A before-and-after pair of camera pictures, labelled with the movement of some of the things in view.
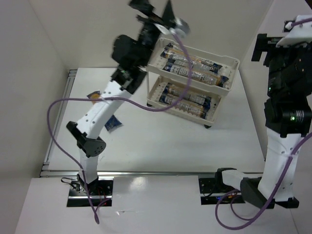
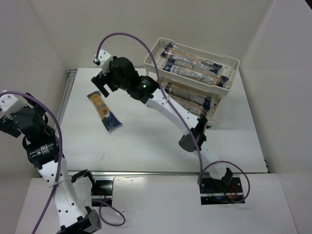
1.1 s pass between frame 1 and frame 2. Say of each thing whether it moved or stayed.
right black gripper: moved
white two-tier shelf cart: stayed
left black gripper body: moved
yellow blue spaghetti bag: stayed
